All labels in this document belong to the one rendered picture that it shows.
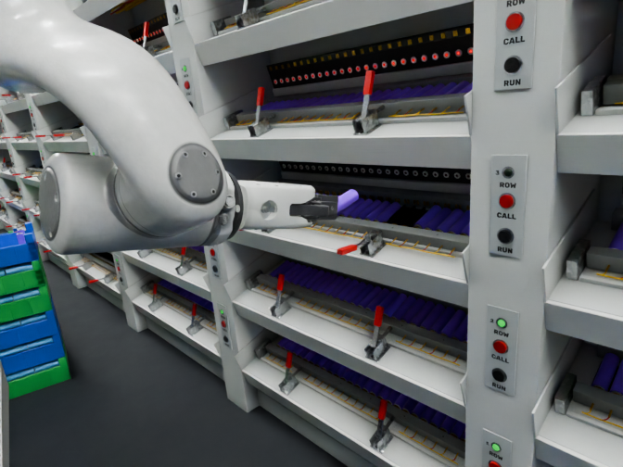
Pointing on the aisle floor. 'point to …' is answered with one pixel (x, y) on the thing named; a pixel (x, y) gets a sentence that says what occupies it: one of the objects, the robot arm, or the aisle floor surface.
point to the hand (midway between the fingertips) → (318, 206)
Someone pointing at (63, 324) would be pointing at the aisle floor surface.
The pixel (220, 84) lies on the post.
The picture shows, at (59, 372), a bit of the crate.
